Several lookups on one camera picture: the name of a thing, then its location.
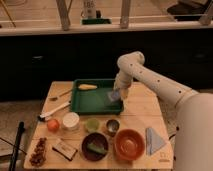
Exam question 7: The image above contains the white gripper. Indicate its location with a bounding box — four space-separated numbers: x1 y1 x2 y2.
114 83 131 100

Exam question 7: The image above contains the blue sponge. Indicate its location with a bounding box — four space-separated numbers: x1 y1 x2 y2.
107 90 121 102

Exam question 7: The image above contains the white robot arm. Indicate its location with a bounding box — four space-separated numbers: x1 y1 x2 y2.
114 51 213 171

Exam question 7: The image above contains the green plastic tray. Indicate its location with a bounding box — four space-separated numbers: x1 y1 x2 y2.
70 79 124 115

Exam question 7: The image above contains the yellow corn cob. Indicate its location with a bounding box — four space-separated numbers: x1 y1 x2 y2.
78 84 97 90

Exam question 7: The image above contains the small metal cup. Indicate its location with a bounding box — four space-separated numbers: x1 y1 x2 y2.
106 119 120 136

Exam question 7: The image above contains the small green cup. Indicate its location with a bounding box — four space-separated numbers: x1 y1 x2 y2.
85 118 100 133

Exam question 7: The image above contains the orange bowl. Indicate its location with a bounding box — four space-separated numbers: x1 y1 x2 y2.
113 129 145 161

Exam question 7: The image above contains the white lidded jar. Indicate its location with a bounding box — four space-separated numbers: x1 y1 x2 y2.
62 112 80 130

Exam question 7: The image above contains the folded blue cloth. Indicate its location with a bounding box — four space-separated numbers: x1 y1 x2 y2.
145 127 166 156

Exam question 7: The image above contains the dark brown bowl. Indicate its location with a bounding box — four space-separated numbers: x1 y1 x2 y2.
81 133 109 161

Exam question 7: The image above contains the green vegetable piece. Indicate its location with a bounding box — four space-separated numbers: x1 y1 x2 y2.
87 143 107 154

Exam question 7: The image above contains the green base white bottle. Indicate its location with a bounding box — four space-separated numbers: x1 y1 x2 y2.
81 0 111 25

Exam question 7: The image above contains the orange tomato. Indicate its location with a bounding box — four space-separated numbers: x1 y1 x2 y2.
47 119 60 132

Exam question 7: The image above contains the brown wooden block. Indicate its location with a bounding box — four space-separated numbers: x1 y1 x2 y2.
52 139 78 161

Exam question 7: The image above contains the black pole stand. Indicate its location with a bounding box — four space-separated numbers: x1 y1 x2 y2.
8 121 25 171

